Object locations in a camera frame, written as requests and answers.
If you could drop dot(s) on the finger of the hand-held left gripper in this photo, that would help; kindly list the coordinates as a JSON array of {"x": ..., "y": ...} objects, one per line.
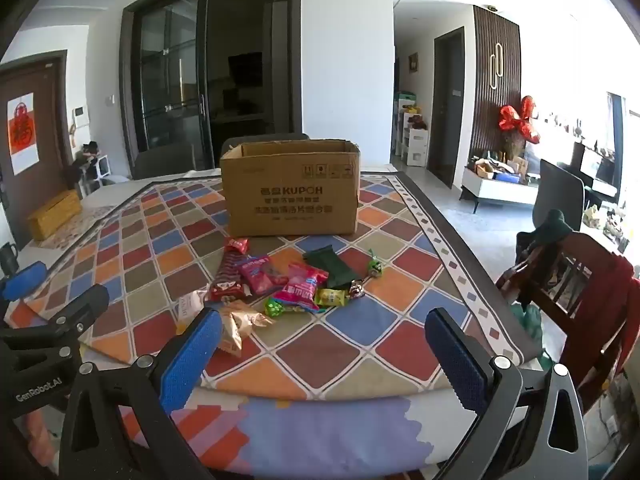
[
  {"x": 24, "y": 276},
  {"x": 75, "y": 310}
]

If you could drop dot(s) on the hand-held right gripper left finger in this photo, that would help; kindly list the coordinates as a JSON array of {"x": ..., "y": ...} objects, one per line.
[{"x": 192, "y": 355}]

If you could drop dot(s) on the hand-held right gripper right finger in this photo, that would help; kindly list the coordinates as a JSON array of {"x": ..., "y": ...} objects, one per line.
[{"x": 457, "y": 360}]

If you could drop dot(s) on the small red snack packet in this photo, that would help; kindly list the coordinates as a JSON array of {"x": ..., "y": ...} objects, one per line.
[{"x": 237, "y": 246}]

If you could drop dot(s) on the red snack packet blue edge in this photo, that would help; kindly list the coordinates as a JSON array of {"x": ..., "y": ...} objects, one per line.
[{"x": 300, "y": 287}]

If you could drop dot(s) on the brown cardboard box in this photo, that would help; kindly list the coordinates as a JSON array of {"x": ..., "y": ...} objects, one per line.
[{"x": 290, "y": 200}]

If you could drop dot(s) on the black mug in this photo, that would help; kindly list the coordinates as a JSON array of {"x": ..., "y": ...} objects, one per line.
[{"x": 7, "y": 259}]

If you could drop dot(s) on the white snack packet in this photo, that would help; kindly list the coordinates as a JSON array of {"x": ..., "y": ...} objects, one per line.
[{"x": 190, "y": 306}]

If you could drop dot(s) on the gold snack packet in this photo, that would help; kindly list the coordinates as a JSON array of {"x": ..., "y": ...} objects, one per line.
[{"x": 240, "y": 327}]

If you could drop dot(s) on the yellow box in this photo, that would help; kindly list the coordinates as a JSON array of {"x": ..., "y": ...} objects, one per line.
[{"x": 52, "y": 215}]

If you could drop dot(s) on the green bag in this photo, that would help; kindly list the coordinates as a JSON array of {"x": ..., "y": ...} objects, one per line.
[{"x": 530, "y": 322}]

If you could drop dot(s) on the long dark red snack packet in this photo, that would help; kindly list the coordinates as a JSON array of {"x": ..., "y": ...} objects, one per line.
[{"x": 225, "y": 280}]

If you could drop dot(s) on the green twisted wrapper candy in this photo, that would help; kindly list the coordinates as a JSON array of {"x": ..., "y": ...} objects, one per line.
[
  {"x": 375, "y": 266},
  {"x": 274, "y": 306}
]

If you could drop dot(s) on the pink snack packet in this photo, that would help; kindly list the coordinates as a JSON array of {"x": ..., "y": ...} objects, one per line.
[{"x": 257, "y": 272}]

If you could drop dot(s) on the colourful checkered table mat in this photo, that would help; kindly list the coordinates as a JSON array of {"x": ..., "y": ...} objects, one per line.
[{"x": 350, "y": 330}]

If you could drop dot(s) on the brown wrapped candy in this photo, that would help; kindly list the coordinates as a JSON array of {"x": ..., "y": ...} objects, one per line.
[{"x": 356, "y": 289}]

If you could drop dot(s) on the yellow-green snack packet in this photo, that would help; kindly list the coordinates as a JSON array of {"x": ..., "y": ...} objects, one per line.
[{"x": 332, "y": 297}]

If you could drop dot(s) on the red and white door poster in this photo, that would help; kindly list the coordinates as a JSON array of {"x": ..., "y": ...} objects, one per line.
[{"x": 22, "y": 132}]

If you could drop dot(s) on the dark green cloth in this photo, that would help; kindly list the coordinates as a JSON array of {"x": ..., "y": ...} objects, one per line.
[{"x": 547, "y": 240}]

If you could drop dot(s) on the brown entrance door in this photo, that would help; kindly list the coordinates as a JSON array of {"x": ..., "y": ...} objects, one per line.
[{"x": 50, "y": 125}]

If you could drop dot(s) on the dark green snack packet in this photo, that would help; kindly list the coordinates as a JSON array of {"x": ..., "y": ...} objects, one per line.
[{"x": 330, "y": 265}]

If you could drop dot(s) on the red garment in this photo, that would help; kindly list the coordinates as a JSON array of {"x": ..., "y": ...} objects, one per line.
[{"x": 612, "y": 310}]

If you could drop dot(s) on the white low cabinet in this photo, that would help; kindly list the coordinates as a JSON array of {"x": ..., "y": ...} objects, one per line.
[{"x": 500, "y": 187}]

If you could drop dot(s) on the black swivel chair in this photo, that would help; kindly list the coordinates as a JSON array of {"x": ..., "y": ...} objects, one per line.
[{"x": 557, "y": 195}]

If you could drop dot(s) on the white shelf unit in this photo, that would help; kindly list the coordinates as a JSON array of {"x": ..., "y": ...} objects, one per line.
[{"x": 412, "y": 142}]

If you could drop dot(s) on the dark interior door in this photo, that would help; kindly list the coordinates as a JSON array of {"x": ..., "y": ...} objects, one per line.
[{"x": 449, "y": 110}]

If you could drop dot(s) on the red foil balloon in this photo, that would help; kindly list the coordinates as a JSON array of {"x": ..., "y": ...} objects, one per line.
[{"x": 520, "y": 117}]

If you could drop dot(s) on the dark glass sliding door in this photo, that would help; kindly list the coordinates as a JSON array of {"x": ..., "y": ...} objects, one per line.
[{"x": 170, "y": 70}]

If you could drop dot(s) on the dark slatted wall panel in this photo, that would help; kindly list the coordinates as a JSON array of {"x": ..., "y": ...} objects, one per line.
[{"x": 495, "y": 90}]

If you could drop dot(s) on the small wall picture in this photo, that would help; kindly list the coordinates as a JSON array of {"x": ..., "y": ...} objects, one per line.
[{"x": 412, "y": 62}]

